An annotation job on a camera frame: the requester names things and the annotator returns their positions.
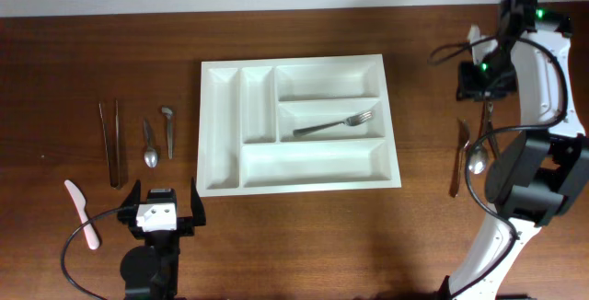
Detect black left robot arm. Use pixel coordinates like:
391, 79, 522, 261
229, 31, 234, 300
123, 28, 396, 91
117, 179, 206, 299

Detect white plastic knife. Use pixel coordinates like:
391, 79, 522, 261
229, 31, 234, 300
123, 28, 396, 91
64, 179, 100, 250

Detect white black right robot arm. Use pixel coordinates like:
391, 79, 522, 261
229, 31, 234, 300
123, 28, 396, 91
436, 0, 588, 299

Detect white plastic cutlery tray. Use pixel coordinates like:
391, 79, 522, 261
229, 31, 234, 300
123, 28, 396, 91
196, 54, 401, 197

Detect long metal tongs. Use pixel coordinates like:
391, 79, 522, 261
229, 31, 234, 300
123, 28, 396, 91
98, 100, 122, 190

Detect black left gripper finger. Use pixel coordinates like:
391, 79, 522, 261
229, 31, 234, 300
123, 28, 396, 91
117, 179, 141, 223
191, 178, 206, 226

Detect black left camera cable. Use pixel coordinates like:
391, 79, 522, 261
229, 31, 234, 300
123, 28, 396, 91
60, 205, 137, 300

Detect metal fork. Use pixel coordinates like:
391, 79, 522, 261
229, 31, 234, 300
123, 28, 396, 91
449, 119, 470, 198
293, 110, 374, 137

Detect small metal teaspoon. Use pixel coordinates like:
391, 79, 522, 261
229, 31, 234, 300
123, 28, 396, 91
143, 119, 158, 168

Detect large metal spoon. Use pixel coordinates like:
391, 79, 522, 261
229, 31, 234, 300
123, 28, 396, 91
486, 120, 501, 159
468, 101, 491, 175

